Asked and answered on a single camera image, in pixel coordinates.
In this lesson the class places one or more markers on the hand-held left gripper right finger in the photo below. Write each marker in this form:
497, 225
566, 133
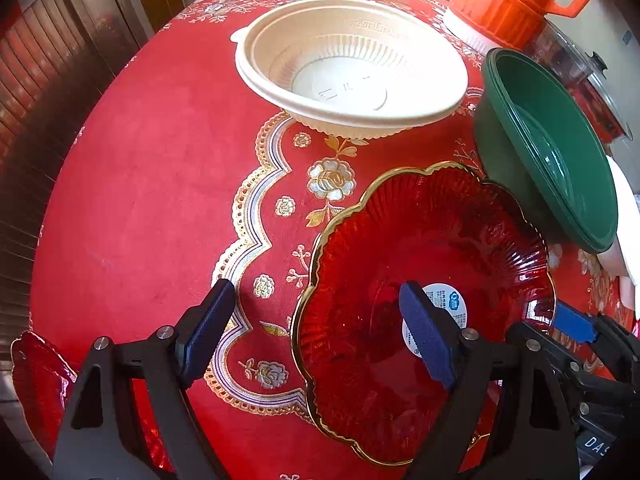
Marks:
430, 340

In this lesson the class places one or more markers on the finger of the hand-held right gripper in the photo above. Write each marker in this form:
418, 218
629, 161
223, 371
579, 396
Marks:
575, 321

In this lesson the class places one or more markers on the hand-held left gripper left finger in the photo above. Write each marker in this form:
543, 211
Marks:
210, 332

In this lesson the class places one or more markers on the red glass plate gold rim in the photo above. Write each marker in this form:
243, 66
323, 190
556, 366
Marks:
40, 385
375, 260

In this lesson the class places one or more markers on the white plastic bowl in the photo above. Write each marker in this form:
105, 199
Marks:
627, 220

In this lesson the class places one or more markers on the green plastic bowl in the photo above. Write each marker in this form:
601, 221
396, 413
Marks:
550, 160

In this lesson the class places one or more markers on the cream ribbed plastic bowl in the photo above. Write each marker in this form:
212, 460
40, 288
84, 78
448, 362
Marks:
350, 90

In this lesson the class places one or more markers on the red floral tablecloth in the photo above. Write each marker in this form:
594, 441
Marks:
150, 185

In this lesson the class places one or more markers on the glass pot lid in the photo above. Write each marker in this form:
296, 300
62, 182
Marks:
575, 60

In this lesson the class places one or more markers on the brown ribbed metal door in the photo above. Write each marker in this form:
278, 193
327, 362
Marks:
50, 85

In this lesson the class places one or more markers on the orange thermos flask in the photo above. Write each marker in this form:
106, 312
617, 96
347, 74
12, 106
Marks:
500, 0

